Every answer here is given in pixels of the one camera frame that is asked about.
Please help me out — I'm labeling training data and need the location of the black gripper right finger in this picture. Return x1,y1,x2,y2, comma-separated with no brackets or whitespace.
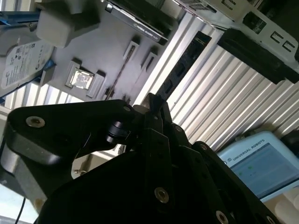
160,99,277,224

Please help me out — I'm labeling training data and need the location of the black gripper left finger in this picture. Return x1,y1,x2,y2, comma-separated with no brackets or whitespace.
6,92,176,211

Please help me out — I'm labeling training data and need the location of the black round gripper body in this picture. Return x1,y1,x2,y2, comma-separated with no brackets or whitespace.
35,120,212,224

